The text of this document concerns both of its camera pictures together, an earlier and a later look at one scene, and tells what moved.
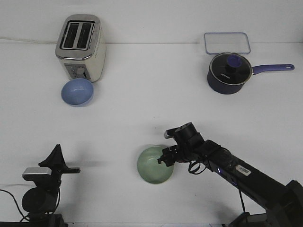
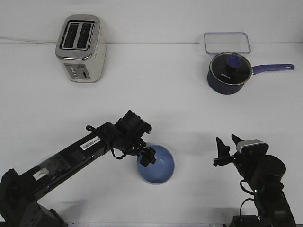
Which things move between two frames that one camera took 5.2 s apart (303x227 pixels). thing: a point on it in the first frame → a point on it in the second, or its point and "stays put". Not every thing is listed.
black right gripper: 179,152 → 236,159
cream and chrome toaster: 81,47 stays put
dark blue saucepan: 221,87 stays put
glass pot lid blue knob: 231,68 stays put
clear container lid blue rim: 227,42 stays put
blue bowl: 77,92 → 161,170
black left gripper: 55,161 → 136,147
